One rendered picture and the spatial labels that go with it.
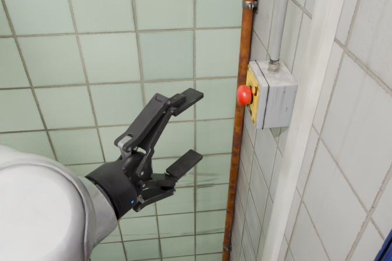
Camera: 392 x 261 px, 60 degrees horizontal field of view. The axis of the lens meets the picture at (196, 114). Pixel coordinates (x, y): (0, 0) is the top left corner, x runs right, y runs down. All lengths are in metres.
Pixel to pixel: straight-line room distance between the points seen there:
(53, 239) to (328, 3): 0.42
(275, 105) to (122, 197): 0.33
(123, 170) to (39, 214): 0.26
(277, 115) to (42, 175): 0.50
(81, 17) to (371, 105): 0.71
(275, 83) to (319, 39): 0.14
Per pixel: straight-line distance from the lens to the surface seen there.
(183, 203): 1.35
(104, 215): 0.45
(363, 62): 0.46
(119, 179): 0.47
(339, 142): 0.52
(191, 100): 0.53
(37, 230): 0.23
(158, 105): 0.48
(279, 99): 0.64
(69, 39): 0.96
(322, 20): 0.52
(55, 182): 0.24
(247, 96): 0.66
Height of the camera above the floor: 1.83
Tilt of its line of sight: 36 degrees down
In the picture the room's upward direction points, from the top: straight up
